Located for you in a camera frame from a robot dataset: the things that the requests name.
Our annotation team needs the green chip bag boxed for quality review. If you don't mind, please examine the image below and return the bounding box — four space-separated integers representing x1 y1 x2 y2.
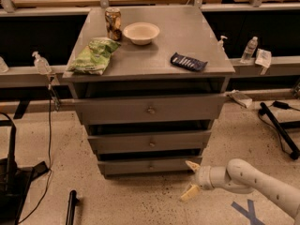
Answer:
67 37 121 75

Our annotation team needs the blue tape cross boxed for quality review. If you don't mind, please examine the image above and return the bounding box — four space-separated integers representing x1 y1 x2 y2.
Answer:
232 200 265 225

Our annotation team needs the white paper packet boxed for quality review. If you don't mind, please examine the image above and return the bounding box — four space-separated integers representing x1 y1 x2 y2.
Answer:
255 49 272 75

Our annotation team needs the grey bottom drawer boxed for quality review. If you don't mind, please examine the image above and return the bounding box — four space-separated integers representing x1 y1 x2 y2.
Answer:
98 156 203 176

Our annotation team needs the black power adapter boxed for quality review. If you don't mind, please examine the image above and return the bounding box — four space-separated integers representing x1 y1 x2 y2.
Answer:
272 101 291 110

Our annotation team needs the left hand sanitizer bottle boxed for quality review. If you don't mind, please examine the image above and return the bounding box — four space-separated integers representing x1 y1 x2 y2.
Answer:
32 52 52 75

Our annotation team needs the dark blue snack bar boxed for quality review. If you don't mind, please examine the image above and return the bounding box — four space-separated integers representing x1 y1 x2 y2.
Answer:
170 52 207 72

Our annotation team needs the black bar on floor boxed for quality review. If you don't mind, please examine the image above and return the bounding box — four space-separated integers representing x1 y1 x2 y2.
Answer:
66 190 79 225

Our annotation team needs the black stand base left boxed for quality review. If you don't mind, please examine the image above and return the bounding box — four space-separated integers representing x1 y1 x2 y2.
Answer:
0 112 50 225

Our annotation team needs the black stand leg right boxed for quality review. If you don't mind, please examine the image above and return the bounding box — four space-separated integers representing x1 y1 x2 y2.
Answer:
258 102 300 160

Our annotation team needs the small pump bottle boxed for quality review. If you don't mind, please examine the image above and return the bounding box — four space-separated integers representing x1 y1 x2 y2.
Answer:
217 35 228 51

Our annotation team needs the white paper bowl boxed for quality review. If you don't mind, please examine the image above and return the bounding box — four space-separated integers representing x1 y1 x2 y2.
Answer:
123 22 160 45

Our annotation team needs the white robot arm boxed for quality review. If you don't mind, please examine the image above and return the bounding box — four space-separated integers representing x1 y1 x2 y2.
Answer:
180 158 300 225

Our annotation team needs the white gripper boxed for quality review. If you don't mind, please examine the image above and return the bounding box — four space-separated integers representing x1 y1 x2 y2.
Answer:
180 160 228 202

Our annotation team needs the clear bottle far left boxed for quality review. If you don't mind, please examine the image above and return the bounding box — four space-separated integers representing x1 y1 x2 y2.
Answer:
0 56 9 73

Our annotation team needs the black hanging cable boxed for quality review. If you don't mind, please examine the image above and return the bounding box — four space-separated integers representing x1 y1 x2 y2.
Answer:
18 75 62 224

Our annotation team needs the grey middle drawer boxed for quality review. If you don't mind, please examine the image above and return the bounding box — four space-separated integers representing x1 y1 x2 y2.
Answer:
88 130 211 154

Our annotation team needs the grey drawer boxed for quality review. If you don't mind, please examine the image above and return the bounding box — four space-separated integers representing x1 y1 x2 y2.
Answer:
88 130 211 154
98 156 203 176
74 94 226 125

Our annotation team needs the grey drawer cabinet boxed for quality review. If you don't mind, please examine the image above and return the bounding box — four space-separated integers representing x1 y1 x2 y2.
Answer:
63 6 234 162

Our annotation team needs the clear water bottle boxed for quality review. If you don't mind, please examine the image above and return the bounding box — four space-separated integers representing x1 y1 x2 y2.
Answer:
240 37 258 63

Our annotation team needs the brown drink can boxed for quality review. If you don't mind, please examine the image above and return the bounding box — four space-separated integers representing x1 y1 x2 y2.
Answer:
105 7 122 40

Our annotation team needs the grey top drawer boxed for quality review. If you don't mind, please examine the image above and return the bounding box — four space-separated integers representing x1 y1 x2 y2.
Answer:
74 94 226 125

